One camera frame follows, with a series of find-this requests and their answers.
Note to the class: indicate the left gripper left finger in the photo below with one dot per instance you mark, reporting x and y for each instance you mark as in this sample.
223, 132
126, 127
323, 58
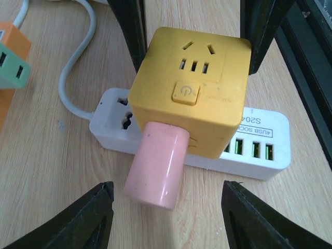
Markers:
86, 223

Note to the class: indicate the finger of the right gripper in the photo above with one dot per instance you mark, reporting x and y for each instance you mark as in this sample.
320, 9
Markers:
130, 15
259, 22

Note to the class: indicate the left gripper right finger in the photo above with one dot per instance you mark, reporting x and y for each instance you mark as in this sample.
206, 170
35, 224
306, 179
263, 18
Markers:
252, 223

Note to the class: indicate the white power strip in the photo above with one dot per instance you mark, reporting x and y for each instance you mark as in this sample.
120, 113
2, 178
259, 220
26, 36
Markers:
260, 148

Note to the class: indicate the pink plug charger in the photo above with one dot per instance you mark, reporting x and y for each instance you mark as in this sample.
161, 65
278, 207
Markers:
157, 166

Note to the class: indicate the yellow cube socket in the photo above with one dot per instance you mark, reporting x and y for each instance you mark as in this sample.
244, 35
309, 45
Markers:
196, 81

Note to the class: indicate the orange power strip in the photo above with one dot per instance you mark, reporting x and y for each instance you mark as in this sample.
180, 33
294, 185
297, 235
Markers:
18, 43

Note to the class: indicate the green usb adapter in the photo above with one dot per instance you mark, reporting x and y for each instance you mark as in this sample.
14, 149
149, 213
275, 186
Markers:
14, 71

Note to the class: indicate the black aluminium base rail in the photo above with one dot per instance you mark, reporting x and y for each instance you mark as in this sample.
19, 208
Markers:
304, 40

